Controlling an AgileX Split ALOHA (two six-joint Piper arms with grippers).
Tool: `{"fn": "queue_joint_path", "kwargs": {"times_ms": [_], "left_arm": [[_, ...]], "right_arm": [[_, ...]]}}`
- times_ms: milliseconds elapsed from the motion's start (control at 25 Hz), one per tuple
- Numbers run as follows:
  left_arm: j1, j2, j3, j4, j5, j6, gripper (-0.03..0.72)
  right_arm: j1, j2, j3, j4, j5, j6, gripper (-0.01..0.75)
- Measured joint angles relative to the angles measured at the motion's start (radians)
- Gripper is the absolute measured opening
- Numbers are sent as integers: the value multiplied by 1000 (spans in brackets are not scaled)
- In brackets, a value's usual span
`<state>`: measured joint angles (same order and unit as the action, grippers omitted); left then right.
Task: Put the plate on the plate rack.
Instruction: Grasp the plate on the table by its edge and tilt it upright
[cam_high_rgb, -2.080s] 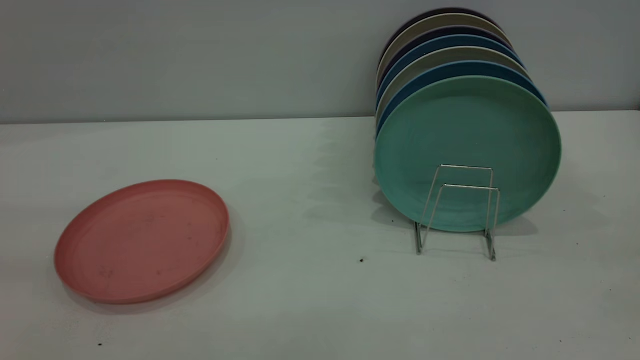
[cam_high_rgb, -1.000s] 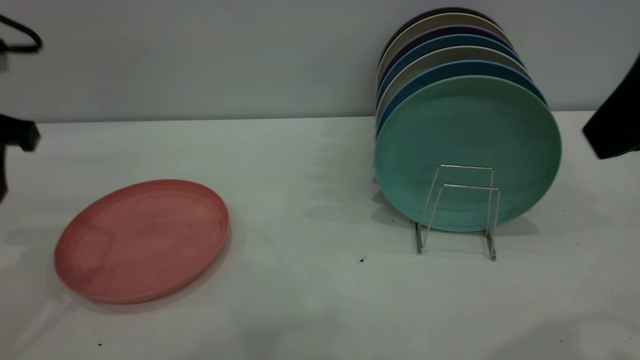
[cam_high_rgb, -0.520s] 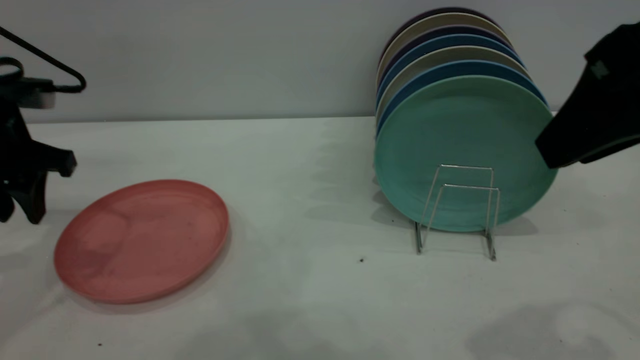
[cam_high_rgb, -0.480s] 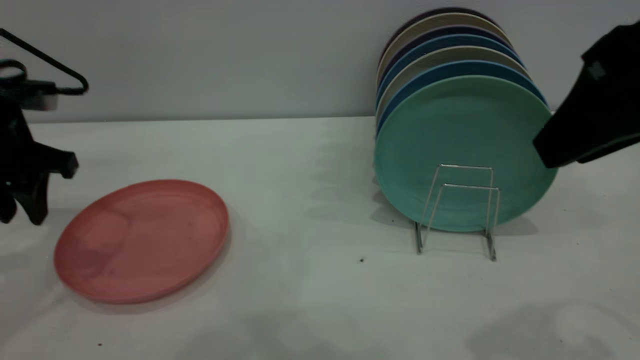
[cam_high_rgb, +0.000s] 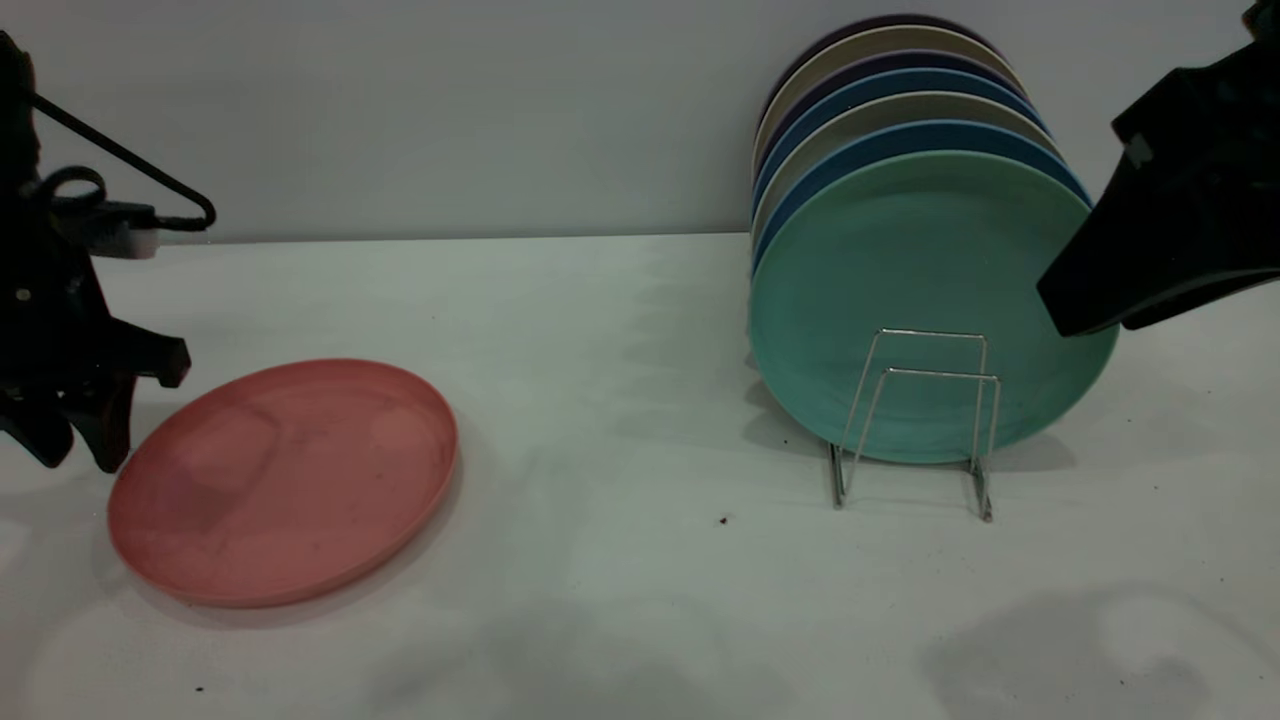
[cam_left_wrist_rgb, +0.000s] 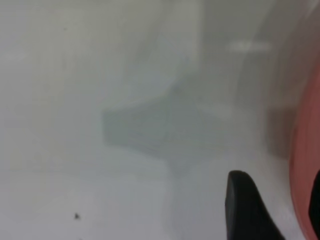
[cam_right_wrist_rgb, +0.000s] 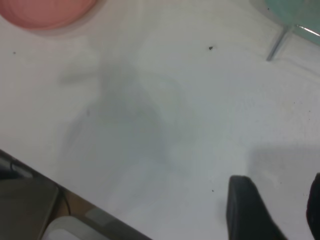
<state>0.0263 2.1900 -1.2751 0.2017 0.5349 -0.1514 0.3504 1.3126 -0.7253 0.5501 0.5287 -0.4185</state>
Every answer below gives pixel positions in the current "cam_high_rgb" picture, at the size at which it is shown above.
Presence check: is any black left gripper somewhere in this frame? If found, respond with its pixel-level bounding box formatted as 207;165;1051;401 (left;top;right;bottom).
0;175;192;474

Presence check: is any blue round plate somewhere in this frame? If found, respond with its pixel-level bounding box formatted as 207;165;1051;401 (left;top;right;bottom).
752;122;1094;271
752;68;1046;216

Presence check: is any silver wire plate rack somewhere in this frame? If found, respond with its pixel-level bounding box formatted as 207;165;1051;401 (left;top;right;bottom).
828;328;1001;523

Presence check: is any beige round plate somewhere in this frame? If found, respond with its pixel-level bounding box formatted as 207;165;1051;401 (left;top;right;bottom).
752;27;1026;181
750;93;1061;246

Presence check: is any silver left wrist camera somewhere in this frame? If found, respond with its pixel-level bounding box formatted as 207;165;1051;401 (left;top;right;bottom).
88;203;163;261

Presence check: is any dark purple round plate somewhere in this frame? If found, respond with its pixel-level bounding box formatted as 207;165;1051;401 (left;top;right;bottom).
760;14;1001;131

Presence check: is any dark navy round plate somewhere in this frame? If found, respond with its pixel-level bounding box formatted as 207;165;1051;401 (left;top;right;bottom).
755;52;1026;166

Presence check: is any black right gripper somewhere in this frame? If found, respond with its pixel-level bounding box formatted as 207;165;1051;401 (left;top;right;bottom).
1035;40;1280;338

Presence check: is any green round plate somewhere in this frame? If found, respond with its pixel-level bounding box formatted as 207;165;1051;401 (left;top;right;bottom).
748;152;1119;465

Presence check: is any pink round plate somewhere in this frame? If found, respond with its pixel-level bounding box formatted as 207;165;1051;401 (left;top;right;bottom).
108;359;461;609

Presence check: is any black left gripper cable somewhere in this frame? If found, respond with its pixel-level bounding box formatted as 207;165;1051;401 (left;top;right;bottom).
30;92;218;233

